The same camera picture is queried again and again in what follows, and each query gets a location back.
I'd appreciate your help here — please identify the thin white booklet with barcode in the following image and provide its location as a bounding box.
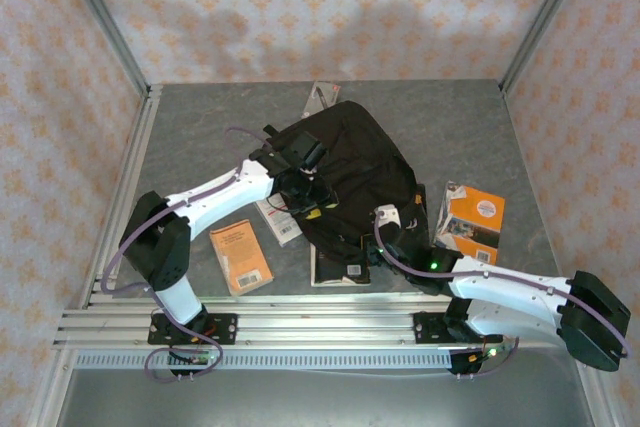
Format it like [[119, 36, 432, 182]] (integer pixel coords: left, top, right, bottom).
[[254, 196, 304, 248]]

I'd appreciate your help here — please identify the black backpack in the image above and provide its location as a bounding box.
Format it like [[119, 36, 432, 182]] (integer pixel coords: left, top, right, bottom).
[[262, 100, 429, 268]]

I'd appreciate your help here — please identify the aluminium right corner post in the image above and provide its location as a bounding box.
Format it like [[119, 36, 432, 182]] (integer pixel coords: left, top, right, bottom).
[[498, 0, 595, 96]]

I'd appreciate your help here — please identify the aluminium corner post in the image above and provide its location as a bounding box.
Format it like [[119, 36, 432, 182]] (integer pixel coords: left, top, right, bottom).
[[498, 0, 595, 96], [53, 0, 152, 98]]

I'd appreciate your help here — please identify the aluminium left corner post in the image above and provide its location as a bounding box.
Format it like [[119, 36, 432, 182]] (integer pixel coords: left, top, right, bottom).
[[53, 0, 152, 98]]

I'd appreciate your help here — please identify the black paperback book white text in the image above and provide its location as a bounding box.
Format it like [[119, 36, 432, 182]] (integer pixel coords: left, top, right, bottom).
[[309, 241, 374, 288]]

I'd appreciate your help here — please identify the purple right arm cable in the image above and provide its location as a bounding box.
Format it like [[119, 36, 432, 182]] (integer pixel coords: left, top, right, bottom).
[[373, 209, 632, 378]]

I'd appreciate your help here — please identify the aluminium frame leg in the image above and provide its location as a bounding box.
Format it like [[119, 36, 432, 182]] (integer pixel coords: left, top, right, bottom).
[[574, 361, 619, 427], [27, 349, 76, 427]]

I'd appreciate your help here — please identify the small left circuit board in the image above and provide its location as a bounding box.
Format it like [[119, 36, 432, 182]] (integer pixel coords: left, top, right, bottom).
[[169, 350, 221, 366]]

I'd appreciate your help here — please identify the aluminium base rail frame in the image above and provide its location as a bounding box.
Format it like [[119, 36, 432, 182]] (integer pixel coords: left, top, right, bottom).
[[52, 295, 601, 351]]

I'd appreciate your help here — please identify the aluminium right frame leg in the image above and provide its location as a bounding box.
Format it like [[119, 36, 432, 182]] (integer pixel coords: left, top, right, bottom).
[[574, 361, 619, 427]]

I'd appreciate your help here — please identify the grey metal lower shelf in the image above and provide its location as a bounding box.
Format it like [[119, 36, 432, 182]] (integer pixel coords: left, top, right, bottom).
[[54, 369, 599, 427]]

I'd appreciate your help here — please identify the white slotted cable duct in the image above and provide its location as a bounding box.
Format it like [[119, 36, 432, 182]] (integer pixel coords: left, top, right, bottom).
[[74, 350, 454, 372]]

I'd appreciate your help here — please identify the small orange paperback book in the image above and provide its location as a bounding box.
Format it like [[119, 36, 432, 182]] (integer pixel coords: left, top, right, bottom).
[[208, 218, 275, 297]]

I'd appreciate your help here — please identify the orange book with colourful cover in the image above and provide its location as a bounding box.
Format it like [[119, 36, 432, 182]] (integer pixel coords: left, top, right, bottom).
[[432, 180, 506, 266]]

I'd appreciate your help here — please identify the aluminium side rail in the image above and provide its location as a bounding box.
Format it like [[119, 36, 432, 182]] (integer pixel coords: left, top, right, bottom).
[[82, 85, 164, 309]]

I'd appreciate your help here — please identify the aluminium left frame leg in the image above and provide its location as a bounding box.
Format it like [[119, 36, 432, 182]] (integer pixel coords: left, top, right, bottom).
[[27, 349, 76, 427]]

